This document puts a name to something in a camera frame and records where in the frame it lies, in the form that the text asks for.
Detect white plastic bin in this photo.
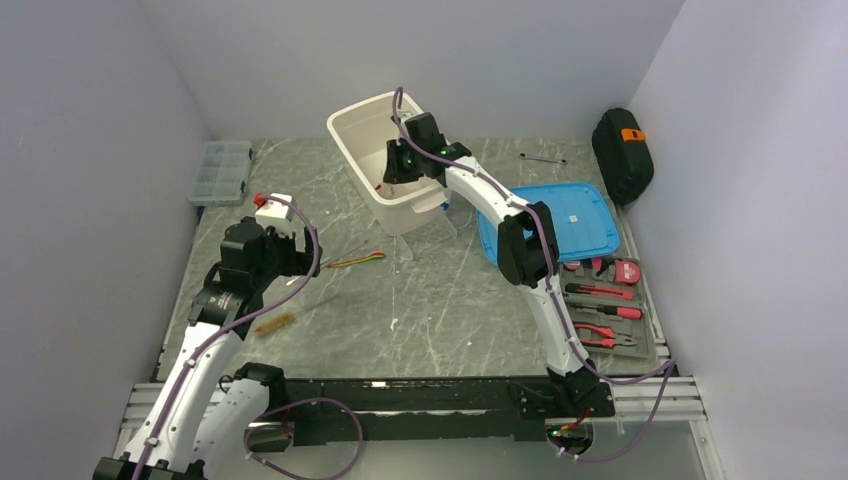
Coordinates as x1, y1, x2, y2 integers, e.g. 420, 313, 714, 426
326, 92, 451, 237

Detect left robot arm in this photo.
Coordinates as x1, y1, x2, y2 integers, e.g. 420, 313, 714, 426
92, 217, 323, 479

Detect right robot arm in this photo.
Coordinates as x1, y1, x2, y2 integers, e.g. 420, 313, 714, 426
383, 112, 599, 415

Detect glass stirring rod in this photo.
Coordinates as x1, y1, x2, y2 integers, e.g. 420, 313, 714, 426
322, 240, 369, 267

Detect brown test tube brush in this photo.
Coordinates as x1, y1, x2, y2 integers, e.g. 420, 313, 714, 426
254, 312, 296, 337

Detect clear test tube rack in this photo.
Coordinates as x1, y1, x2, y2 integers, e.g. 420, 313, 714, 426
394, 215, 457, 262

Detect clear compartment organizer box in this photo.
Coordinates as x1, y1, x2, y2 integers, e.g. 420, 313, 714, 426
187, 140, 254, 207

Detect silver wrench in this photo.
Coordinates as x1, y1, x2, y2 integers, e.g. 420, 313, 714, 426
518, 152, 568, 165

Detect blue plastic tray lid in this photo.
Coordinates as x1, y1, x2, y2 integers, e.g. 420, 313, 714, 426
512, 182, 620, 263

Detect black tool case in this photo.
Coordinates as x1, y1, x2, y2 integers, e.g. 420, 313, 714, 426
591, 108, 655, 206

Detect red tape measure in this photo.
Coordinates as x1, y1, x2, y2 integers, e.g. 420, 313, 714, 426
612, 259, 642, 286

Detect grey tool set tray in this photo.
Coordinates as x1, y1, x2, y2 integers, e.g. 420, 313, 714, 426
560, 256, 656, 359

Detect red utility knife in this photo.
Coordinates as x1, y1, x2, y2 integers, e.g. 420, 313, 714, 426
565, 283, 635, 301

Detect red pliers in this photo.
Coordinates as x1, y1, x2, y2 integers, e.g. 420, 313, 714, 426
574, 323, 637, 350

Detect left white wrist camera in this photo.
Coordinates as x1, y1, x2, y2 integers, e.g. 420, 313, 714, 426
253, 193, 296, 237

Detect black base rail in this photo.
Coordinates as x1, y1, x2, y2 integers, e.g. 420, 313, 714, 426
251, 375, 616, 451

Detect red handled screwdriver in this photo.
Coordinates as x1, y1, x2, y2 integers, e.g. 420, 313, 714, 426
568, 303, 643, 320

